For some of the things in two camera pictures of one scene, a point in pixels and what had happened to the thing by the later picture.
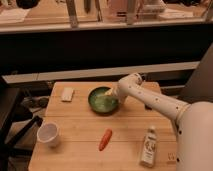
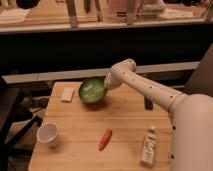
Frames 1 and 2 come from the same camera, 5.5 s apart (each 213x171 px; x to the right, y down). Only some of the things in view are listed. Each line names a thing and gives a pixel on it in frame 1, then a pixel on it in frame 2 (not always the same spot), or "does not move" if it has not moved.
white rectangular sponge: [67, 94] does not move
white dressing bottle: [149, 148] does not move
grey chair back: [199, 88] does not move
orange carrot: [105, 139] does not move
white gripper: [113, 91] → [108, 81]
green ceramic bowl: [100, 102] → [92, 89]
